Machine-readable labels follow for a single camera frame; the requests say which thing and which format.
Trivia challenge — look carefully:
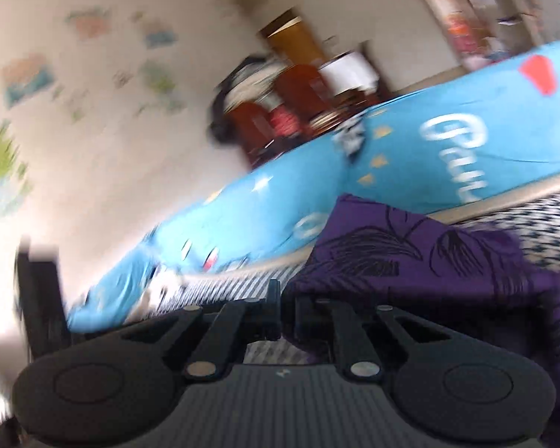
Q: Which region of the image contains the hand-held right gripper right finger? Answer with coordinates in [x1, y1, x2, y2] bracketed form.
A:
[287, 295, 449, 380]

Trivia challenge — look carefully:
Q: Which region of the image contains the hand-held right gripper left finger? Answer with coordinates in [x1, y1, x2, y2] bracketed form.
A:
[116, 279, 283, 380]

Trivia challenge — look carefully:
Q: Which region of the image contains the purple floral garment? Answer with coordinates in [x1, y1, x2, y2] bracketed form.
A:
[284, 193, 560, 448]

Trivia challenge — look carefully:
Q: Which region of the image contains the blue printed sofa backrest cover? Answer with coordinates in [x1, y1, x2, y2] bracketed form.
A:
[68, 35, 560, 332]

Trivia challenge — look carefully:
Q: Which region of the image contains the brown wooden chair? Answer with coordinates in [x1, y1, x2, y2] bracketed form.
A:
[228, 100, 274, 159]
[275, 65, 327, 127]

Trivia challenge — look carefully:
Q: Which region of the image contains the houndstooth sofa seat cover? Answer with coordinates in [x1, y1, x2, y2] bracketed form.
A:
[144, 187, 560, 367]

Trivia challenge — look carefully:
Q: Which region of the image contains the red floral cloth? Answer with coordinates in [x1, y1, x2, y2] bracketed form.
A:
[268, 105, 304, 138]

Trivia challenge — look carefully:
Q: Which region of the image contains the light padded coat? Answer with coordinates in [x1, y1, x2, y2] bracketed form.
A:
[224, 63, 285, 103]

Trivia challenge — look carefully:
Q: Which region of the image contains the dark wooden chair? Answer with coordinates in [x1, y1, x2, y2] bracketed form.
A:
[359, 42, 393, 99]

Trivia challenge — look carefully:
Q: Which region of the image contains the white-clothed dining table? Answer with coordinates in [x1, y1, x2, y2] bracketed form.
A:
[320, 51, 379, 94]

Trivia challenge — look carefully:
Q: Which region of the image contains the brown wooden door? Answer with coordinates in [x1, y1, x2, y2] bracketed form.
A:
[261, 9, 327, 63]

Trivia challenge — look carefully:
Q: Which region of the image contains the pink storage rack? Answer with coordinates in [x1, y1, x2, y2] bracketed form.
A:
[443, 9, 477, 57]

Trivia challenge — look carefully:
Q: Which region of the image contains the green wall sticker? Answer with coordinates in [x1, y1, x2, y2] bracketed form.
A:
[0, 121, 31, 225]

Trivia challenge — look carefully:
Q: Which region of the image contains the wall poster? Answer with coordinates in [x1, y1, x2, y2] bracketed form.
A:
[142, 28, 178, 50]
[0, 53, 57, 108]
[65, 7, 110, 38]

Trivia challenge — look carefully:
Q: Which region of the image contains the lavender pot wall sticker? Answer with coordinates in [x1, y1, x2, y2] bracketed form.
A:
[140, 60, 187, 113]

